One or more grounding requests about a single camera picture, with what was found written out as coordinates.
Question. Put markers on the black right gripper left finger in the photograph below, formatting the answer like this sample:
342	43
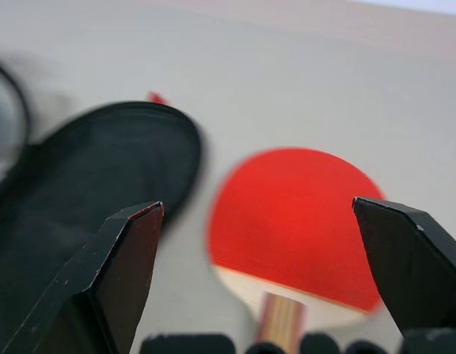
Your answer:
102	280

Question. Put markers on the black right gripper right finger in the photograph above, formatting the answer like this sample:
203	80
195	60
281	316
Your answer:
416	265

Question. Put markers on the red transparent zip pouch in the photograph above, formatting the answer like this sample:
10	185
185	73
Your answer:
102	166

